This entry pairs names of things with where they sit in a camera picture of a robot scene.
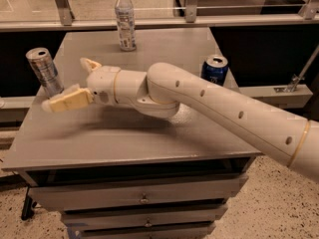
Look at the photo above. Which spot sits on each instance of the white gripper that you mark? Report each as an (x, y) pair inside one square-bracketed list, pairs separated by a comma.
[(101, 84)]

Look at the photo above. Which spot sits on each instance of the silver redbull can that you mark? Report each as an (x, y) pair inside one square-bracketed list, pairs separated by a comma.
[(44, 68)]

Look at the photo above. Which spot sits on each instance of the blue pepsi can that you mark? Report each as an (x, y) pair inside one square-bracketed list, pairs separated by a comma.
[(214, 69)]

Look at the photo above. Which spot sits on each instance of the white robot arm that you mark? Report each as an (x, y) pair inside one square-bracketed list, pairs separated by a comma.
[(289, 139)]

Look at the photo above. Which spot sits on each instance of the clear plastic water bottle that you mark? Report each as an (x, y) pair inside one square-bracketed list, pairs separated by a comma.
[(124, 10)]

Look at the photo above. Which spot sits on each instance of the grey drawer cabinet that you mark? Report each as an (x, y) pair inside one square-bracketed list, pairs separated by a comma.
[(99, 144)]

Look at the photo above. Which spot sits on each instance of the top grey drawer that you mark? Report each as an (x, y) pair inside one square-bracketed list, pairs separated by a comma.
[(138, 192)]

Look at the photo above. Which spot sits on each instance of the grey drawer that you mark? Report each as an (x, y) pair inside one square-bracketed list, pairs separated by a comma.
[(138, 192), (196, 230), (145, 216)]

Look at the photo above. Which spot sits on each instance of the middle grey drawer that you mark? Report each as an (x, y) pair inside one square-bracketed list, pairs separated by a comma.
[(145, 216)]

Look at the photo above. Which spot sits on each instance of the bottom grey drawer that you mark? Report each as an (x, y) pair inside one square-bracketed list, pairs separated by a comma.
[(196, 230)]

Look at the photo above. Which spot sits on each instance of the metal railing frame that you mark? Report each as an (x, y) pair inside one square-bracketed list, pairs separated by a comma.
[(44, 15)]

